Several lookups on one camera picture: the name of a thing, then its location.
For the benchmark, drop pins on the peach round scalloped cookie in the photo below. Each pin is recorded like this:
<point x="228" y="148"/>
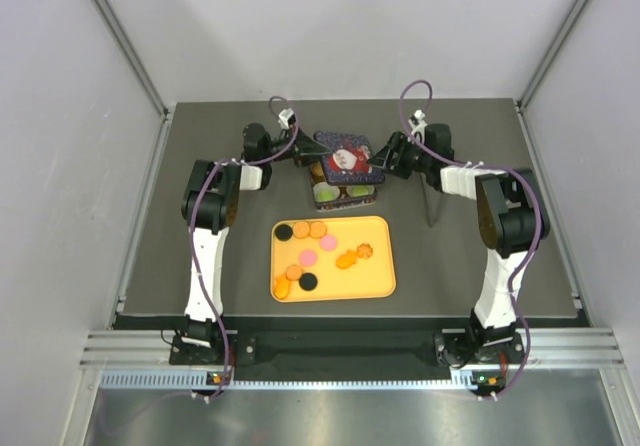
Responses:
<point x="294" y="272"/>

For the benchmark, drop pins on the gold tin lid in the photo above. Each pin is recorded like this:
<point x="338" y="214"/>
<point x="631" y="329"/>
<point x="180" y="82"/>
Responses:
<point x="347" y="164"/>

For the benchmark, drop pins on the orange fish cookie right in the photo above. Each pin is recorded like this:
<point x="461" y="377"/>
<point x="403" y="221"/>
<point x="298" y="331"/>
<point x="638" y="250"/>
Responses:
<point x="346" y="260"/>

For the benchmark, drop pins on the orange fish cookie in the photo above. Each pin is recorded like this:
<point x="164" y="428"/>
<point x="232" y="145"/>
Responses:
<point x="281" y="287"/>
<point x="346" y="260"/>

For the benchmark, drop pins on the metal serving tongs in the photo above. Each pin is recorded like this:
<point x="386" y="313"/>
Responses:
<point x="434" y="203"/>

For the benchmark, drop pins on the black sandwich cookie bottom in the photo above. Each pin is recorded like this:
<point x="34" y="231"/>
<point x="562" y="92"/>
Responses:
<point x="308" y="282"/>

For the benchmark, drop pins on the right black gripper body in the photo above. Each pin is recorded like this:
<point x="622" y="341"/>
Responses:
<point x="421" y="160"/>

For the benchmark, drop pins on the pink sandwich cookie lower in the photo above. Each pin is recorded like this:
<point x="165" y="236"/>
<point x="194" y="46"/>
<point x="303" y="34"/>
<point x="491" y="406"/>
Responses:
<point x="308" y="258"/>

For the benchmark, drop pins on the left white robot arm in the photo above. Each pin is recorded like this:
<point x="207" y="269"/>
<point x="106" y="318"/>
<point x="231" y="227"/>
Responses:
<point x="209" y="207"/>

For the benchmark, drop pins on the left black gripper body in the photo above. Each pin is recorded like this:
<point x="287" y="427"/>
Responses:
<point x="275" y="146"/>

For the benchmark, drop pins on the orange fish cookie left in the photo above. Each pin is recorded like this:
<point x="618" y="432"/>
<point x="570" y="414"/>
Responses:
<point x="281" y="287"/>

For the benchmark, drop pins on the square cookie tin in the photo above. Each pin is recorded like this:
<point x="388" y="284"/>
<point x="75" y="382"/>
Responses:
<point x="343" y="199"/>

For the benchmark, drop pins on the right aluminium frame post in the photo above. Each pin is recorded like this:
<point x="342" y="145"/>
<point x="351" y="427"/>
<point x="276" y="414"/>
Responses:
<point x="552" y="52"/>

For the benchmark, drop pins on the left aluminium frame post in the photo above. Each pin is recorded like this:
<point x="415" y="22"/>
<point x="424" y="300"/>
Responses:
<point x="131" y="56"/>

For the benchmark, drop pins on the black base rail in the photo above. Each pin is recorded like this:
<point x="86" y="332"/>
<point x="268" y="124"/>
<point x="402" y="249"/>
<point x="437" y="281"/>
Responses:
<point x="345" y="349"/>

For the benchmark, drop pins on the black sandwich cookie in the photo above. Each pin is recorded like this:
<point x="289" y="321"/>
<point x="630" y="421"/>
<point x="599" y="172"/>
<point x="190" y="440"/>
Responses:
<point x="308" y="282"/>
<point x="283" y="232"/>

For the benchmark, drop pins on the black sandwich cookie top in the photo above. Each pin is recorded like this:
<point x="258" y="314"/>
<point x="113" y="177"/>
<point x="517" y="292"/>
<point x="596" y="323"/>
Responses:
<point x="283" y="232"/>

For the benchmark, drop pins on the aluminium frame post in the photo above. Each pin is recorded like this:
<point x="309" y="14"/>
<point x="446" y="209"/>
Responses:
<point x="131" y="56"/>
<point x="552" y="52"/>

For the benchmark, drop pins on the green sandwich cookie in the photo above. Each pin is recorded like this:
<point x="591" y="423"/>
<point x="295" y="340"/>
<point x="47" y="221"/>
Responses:
<point x="359" y="191"/>
<point x="325" y="195"/>

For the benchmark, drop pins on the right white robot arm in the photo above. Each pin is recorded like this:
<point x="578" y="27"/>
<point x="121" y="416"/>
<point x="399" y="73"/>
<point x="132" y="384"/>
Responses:
<point x="512" y="221"/>

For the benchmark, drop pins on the yellow plastic tray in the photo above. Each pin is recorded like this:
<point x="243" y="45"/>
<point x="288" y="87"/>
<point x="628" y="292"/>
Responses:
<point x="368" y="278"/>

